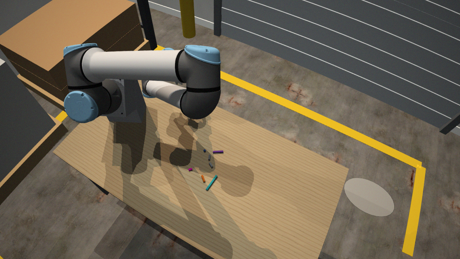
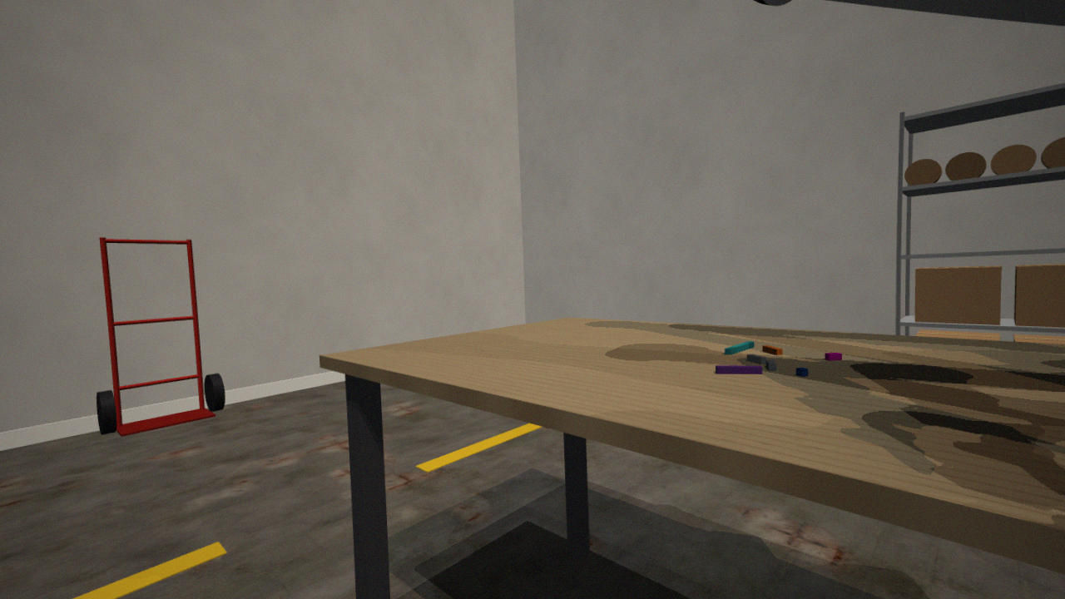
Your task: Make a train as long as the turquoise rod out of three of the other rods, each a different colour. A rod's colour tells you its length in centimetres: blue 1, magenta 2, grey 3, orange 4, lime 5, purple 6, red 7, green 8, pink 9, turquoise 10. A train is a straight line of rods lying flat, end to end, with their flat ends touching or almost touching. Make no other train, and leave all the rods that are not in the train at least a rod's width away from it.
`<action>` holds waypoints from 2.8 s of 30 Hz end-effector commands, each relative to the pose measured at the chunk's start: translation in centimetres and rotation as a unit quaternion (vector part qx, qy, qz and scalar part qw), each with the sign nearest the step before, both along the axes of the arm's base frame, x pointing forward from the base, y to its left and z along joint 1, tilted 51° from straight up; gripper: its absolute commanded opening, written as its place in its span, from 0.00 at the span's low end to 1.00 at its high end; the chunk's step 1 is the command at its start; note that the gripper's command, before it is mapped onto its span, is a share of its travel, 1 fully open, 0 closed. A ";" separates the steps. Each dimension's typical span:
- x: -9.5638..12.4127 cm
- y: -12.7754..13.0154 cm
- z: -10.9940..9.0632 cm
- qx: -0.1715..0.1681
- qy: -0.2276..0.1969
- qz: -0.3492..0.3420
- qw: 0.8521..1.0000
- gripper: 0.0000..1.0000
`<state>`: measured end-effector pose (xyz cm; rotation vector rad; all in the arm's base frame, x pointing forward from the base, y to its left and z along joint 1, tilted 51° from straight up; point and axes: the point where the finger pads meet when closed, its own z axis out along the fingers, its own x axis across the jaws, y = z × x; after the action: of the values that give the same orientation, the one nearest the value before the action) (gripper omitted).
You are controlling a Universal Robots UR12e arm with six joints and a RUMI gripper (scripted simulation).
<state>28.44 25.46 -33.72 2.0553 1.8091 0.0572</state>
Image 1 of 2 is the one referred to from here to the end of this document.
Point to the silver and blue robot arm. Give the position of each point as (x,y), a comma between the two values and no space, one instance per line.
(90,96)

